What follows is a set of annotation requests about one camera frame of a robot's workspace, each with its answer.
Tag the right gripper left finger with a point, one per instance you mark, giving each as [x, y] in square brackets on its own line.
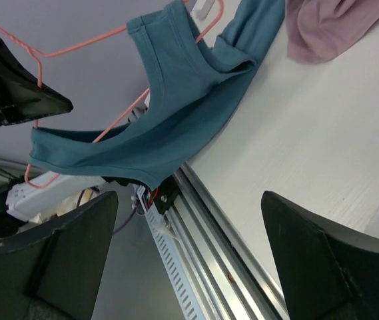
[58, 263]

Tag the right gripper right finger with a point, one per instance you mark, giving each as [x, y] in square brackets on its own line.
[326, 270]

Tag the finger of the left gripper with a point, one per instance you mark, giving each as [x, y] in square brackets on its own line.
[21, 99]

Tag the pink wire hanger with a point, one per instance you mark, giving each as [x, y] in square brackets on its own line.
[81, 49]

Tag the teal tank top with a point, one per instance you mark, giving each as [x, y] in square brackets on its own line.
[194, 89]

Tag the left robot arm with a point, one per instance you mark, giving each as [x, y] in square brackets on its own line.
[25, 200]

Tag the mauve tank top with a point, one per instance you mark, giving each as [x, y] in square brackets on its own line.
[319, 31]

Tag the metal clothes rack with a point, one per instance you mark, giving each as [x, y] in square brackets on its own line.
[201, 9]

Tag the aluminium mounting rail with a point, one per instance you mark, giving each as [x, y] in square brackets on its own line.
[230, 282]

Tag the white slotted cable duct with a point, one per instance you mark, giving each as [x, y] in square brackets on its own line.
[176, 265]

